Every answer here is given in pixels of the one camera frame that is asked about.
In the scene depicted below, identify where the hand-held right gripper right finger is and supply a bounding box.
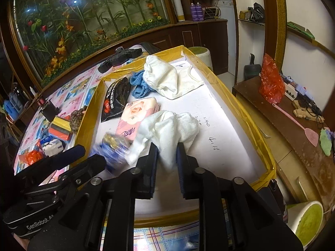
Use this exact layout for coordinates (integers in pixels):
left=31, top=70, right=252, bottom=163
left=176, top=141, right=304, bottom=251

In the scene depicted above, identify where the black holder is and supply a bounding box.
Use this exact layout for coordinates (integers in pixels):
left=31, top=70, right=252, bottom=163
left=41, top=101, right=60, bottom=123

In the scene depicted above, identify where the black snack packet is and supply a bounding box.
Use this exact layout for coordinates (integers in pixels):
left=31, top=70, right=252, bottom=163
left=100, top=77, right=132, bottom=123

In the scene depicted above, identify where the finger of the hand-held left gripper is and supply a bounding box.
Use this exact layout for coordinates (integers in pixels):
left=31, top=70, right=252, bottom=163
left=18, top=145, right=86, bottom=181
left=56, top=155, right=107, bottom=189

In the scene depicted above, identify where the white towel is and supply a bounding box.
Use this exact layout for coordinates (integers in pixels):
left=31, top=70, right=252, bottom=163
left=126, top=110, right=200, bottom=172
left=143, top=54, right=205, bottom=100

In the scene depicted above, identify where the black pot with handle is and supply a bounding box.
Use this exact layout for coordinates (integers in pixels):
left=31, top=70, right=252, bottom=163
left=244, top=53, right=262, bottom=82

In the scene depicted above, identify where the brown wooden desk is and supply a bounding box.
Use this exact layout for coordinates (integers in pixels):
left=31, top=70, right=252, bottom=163
left=231, top=74, right=335, bottom=231

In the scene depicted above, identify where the blue water jug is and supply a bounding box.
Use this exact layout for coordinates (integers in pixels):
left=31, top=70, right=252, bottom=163
left=3, top=99, right=19, bottom=120

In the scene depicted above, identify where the black strap bundle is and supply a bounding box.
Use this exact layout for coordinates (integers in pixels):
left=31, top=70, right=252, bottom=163
left=247, top=2, right=266, bottom=23

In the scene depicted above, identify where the brown knitted pouch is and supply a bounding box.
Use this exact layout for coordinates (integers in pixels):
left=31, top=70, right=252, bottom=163
left=69, top=106, right=89, bottom=134

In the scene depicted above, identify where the red plastic bag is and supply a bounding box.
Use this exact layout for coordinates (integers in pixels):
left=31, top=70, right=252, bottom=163
left=259, top=53, right=286, bottom=104

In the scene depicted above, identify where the orange plastic bag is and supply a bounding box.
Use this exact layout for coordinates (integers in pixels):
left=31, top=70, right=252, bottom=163
left=24, top=150, right=44, bottom=166

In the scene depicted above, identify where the black plastic device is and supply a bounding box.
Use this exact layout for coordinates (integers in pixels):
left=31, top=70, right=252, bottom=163
left=97, top=46, right=143, bottom=74

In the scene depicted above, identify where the dark wooden cabinet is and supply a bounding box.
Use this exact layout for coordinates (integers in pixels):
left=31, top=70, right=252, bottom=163
left=180, top=18, right=229, bottom=77

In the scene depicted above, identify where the white yellow rolled poster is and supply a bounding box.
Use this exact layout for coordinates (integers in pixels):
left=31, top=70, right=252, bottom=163
left=167, top=0, right=187, bottom=23

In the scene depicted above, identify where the pink tissue pack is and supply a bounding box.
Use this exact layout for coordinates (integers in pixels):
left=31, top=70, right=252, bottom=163
left=116, top=96, right=161, bottom=143

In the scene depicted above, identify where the white box with yellow tape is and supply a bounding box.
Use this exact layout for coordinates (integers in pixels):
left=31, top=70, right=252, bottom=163
left=69, top=44, right=277, bottom=228

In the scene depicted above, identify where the blue tissue packet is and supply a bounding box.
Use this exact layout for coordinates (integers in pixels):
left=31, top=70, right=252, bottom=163
left=96, top=133, right=132, bottom=172

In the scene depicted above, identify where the flower display panel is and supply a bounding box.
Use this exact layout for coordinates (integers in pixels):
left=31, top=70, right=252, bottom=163
left=7, top=0, right=179, bottom=87

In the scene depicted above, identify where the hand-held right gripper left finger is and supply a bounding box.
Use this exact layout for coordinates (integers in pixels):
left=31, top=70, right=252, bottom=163
left=59, top=142, right=160, bottom=251

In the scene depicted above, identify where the blue towel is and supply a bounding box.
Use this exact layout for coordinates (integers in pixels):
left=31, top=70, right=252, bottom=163
left=129, top=70, right=153, bottom=98

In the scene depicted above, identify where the green flat item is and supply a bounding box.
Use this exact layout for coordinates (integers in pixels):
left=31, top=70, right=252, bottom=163
left=286, top=22, right=316, bottom=40

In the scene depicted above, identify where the green cloth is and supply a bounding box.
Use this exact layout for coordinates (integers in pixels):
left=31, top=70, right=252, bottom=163
left=320, top=128, right=335, bottom=158

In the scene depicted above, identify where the orange black yellow sponge pack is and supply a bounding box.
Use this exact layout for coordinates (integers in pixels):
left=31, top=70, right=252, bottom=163
left=48, top=115, right=73, bottom=142

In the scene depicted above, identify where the black flat board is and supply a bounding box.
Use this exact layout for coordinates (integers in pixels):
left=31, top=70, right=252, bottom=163
left=141, top=42, right=163, bottom=54

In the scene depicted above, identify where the dark kettle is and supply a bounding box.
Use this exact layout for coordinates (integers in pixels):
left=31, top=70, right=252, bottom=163
left=8, top=83, right=27, bottom=111

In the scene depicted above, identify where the pink fly swatter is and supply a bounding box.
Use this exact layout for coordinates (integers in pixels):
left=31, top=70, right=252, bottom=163
left=272, top=103, right=320, bottom=147

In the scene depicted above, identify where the beige wooden toy gun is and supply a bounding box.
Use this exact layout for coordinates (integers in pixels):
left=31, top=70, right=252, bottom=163
left=292, top=99, right=319, bottom=119

